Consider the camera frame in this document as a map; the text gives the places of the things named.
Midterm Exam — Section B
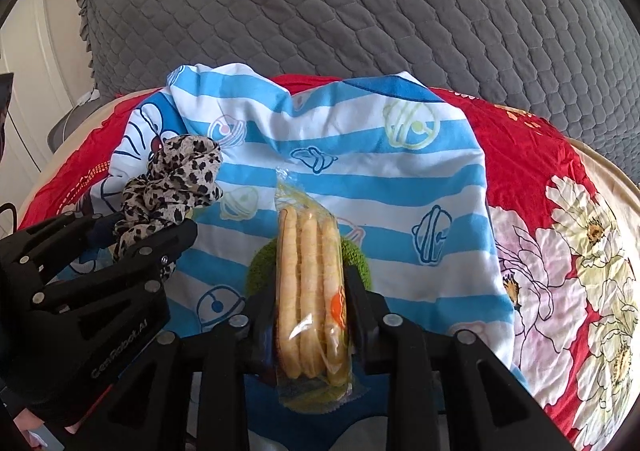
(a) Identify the grey round object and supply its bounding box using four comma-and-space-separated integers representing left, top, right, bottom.
47, 103, 98, 152

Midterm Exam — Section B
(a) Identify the blue striped cartoon cloth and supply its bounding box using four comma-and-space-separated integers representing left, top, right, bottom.
65, 62, 531, 451

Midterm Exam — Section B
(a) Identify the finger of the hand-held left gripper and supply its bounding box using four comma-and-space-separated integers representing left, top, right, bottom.
30, 219, 199, 318
0, 212, 121, 293

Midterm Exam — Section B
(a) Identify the leopard print scrunchie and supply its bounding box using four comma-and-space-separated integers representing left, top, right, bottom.
112, 133, 226, 282

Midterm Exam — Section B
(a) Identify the person's left hand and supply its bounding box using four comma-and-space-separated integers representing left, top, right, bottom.
15, 408, 83, 451

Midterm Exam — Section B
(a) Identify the black cable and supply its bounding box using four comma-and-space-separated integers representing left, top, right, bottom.
0, 202, 22, 233

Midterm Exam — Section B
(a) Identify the clear cracker packet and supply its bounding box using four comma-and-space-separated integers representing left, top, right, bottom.
272, 168, 368, 414

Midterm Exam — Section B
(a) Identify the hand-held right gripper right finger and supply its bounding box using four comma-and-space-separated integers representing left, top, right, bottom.
342, 265, 576, 451

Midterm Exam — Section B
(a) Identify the green fuzzy scrunchie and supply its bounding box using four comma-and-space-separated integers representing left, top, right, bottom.
244, 236, 373, 317

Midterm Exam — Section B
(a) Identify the red floral bedsheet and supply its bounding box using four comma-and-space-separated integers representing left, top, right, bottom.
20, 73, 640, 447

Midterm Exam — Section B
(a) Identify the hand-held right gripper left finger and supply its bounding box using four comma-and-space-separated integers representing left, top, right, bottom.
82, 292, 278, 451

